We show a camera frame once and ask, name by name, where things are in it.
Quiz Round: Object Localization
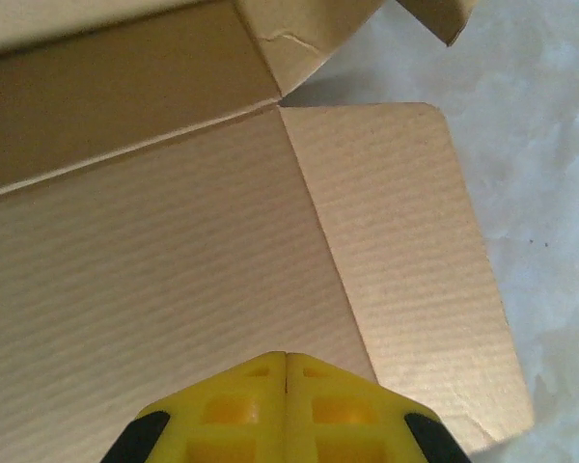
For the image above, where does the brown cardboard box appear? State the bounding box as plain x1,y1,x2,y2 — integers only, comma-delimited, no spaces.
0,0,536,463

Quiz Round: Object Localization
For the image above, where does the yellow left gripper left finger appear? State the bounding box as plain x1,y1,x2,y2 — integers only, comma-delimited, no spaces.
103,350,289,463

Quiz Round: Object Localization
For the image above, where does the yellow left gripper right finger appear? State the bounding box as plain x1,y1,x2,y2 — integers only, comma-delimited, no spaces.
287,350,472,463

